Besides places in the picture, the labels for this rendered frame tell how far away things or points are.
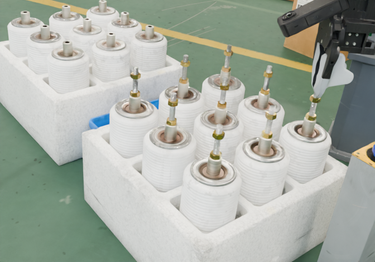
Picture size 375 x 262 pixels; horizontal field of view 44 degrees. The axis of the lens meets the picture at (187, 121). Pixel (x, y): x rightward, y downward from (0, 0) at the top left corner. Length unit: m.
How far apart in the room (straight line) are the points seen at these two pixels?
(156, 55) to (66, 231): 0.51
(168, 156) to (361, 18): 0.39
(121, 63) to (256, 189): 0.52
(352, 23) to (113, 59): 0.60
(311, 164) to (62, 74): 0.59
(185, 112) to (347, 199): 0.36
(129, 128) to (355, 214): 0.42
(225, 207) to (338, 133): 0.63
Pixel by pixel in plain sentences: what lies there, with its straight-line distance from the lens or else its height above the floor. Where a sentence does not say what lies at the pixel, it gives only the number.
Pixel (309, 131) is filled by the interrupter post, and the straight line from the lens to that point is 0.91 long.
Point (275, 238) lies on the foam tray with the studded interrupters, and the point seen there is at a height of 0.11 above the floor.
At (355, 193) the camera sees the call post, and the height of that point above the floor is 0.25.
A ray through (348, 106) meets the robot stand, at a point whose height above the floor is 0.16.
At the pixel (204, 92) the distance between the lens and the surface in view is 1.04.
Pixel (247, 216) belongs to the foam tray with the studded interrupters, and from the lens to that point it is 0.80.
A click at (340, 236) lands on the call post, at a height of 0.16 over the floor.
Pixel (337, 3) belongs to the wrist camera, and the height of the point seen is 0.51.
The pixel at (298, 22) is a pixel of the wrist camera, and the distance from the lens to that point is 0.80.
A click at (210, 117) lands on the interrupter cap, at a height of 0.25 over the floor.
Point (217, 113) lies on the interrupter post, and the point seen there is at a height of 0.27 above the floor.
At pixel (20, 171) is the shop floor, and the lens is 1.19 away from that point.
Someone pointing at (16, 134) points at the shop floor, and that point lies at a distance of 1.33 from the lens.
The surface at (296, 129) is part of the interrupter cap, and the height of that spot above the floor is 0.25.
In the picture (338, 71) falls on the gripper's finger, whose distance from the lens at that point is 0.85.
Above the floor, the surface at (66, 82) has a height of 0.20.
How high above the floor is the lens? 0.71
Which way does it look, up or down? 31 degrees down
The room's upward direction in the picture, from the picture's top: 6 degrees clockwise
